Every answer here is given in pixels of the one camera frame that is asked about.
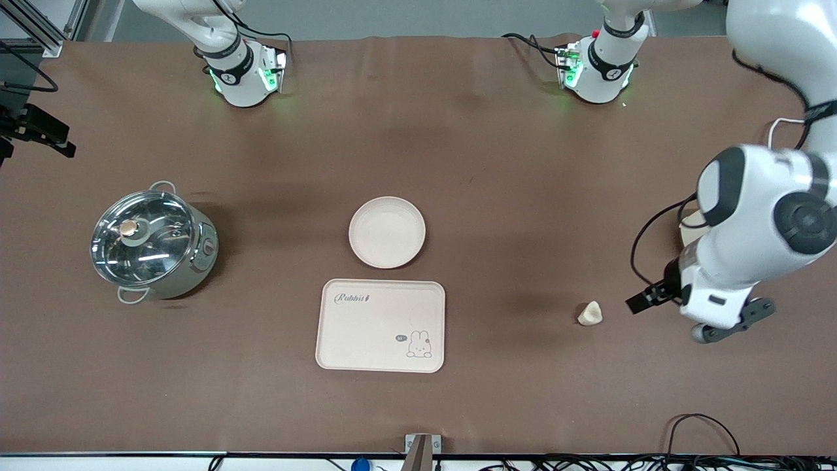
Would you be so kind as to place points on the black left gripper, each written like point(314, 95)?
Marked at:
point(668, 282)

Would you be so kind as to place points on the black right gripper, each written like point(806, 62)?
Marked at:
point(27, 123)

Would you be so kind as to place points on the white steamed bun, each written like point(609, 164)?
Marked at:
point(590, 315)

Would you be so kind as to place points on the round beige plate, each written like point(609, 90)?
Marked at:
point(386, 235)

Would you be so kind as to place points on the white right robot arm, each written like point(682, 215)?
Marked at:
point(235, 72)

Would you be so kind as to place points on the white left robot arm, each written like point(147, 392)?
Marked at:
point(752, 216)

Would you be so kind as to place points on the cream two-slot toaster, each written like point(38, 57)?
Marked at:
point(690, 232)

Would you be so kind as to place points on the glass pot lid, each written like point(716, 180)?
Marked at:
point(140, 252)

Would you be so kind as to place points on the brown table cover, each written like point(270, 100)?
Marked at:
point(523, 392)

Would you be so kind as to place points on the steel pot with glass lid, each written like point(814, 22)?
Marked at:
point(189, 275)

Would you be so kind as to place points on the beige rabbit print tray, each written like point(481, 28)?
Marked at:
point(373, 327)

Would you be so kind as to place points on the blue round object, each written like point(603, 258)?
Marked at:
point(361, 466)

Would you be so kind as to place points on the aluminium frame profile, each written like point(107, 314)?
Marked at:
point(39, 33)

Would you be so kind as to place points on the grey metal bracket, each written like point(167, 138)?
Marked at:
point(418, 451)

